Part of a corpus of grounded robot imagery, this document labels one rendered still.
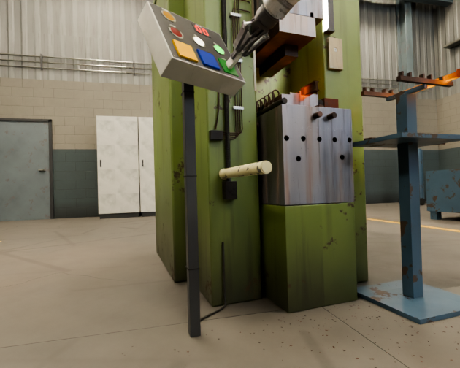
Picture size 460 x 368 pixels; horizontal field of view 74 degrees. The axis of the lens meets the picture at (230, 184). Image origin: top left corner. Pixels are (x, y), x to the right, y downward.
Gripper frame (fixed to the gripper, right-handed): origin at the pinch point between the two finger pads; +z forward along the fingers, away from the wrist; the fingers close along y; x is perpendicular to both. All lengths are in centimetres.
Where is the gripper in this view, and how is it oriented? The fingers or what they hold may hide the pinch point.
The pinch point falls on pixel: (234, 59)
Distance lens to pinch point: 121.1
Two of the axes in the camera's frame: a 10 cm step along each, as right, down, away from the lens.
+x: -3.8, -8.5, 3.6
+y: 7.1, -0.1, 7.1
